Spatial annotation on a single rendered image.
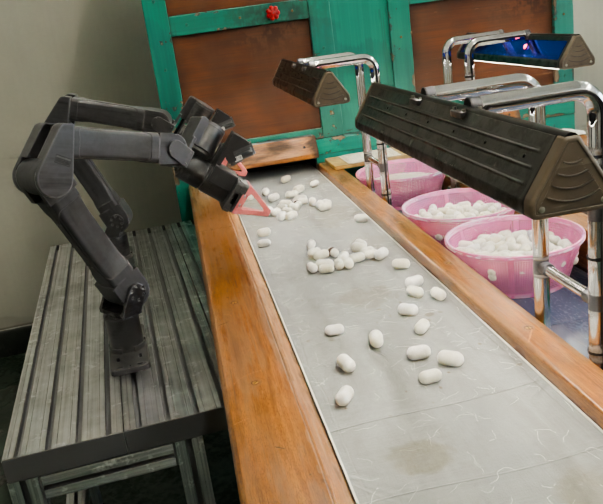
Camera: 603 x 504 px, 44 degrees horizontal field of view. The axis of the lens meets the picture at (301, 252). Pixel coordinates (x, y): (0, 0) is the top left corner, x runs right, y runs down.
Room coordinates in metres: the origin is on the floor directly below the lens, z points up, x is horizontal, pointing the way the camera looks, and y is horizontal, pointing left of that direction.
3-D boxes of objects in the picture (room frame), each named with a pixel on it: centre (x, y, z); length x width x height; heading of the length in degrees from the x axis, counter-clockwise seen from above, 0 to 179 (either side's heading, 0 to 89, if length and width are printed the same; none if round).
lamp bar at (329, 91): (1.88, -0.07, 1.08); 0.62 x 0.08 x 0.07; 8
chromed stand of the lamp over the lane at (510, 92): (0.93, -0.28, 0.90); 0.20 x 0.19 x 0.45; 8
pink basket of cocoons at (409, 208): (1.65, -0.38, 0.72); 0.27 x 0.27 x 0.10
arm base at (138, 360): (1.29, 0.35, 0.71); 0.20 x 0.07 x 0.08; 12
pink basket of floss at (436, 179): (2.09, -0.32, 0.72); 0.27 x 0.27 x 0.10
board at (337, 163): (2.30, -0.29, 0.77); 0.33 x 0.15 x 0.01; 98
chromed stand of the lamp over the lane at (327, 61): (1.89, -0.15, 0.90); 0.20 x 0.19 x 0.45; 8
